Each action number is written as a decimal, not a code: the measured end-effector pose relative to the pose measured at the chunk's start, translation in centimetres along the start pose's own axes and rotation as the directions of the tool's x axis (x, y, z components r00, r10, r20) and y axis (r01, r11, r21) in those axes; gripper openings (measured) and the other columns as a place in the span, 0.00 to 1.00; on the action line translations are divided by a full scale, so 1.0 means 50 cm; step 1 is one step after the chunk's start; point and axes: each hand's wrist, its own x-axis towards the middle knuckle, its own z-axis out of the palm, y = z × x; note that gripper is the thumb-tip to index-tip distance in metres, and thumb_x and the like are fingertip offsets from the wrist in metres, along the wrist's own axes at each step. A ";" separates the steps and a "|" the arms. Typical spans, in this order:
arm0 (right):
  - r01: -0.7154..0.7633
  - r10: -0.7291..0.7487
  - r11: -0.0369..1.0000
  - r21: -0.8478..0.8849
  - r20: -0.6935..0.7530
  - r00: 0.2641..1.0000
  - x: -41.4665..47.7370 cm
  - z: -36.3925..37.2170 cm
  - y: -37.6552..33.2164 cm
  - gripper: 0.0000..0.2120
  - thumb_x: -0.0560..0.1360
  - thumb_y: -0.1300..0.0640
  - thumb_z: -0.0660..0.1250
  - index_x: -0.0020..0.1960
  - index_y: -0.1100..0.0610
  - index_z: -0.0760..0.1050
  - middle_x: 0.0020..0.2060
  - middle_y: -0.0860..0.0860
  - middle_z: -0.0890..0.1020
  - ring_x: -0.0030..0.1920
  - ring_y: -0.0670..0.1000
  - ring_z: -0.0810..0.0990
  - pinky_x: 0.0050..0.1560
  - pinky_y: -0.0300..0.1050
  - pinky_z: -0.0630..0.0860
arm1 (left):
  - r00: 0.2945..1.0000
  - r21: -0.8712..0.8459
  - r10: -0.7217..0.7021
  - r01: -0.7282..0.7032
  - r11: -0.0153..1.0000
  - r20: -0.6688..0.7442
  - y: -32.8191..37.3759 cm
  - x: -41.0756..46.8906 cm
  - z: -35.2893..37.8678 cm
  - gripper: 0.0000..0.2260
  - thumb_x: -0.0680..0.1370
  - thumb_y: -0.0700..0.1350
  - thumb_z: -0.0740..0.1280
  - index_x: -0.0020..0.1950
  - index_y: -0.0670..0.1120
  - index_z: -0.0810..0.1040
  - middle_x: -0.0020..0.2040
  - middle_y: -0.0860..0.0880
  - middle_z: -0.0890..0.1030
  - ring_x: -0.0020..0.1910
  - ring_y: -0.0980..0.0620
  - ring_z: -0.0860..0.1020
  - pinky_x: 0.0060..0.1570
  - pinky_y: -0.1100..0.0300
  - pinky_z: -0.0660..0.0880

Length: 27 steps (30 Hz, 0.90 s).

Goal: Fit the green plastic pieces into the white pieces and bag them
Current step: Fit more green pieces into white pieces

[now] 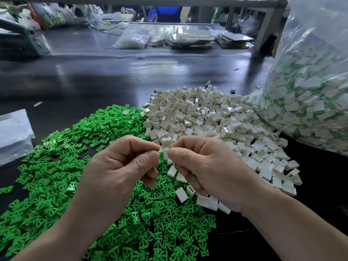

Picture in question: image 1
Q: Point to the person's right hand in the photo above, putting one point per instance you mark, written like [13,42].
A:
[217,168]

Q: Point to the person's left hand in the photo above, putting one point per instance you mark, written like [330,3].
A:
[114,179]

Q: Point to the small white plastic part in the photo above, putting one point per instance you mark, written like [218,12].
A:
[167,159]

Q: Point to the small green plastic part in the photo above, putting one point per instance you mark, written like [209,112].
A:
[5,189]
[161,155]

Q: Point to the pile of white plastic caps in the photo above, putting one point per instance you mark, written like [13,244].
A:
[217,114]

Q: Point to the pile of green plastic clips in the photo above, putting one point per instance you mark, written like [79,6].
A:
[46,171]

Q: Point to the clear plastic bag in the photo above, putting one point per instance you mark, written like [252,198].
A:
[310,97]

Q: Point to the person's right forearm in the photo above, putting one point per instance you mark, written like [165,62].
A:
[296,231]

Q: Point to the person's left forearm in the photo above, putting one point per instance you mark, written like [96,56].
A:
[46,243]

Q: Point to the small clear bag of parts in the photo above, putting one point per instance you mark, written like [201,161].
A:
[130,39]

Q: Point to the stack of clear flat bags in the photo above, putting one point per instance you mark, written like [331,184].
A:
[15,137]

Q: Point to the dark flat tray stack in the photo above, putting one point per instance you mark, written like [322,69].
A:
[235,40]

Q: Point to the blue crate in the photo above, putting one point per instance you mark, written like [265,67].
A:
[166,13]

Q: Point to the grey heat sealer machine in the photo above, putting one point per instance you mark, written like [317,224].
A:
[23,40]

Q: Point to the grey metal horizontal bar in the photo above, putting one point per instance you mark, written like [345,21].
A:
[163,2]

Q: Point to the grey metal slanted post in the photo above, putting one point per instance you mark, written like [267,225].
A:
[269,21]

